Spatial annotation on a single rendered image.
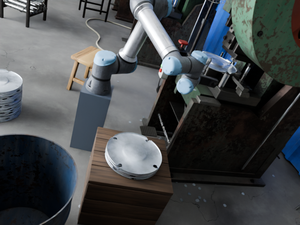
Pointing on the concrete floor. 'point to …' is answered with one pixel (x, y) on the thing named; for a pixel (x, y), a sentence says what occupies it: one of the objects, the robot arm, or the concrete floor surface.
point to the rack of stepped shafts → (26, 7)
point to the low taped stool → (86, 57)
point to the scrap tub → (35, 181)
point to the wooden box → (122, 189)
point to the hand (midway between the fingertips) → (206, 70)
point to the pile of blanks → (10, 104)
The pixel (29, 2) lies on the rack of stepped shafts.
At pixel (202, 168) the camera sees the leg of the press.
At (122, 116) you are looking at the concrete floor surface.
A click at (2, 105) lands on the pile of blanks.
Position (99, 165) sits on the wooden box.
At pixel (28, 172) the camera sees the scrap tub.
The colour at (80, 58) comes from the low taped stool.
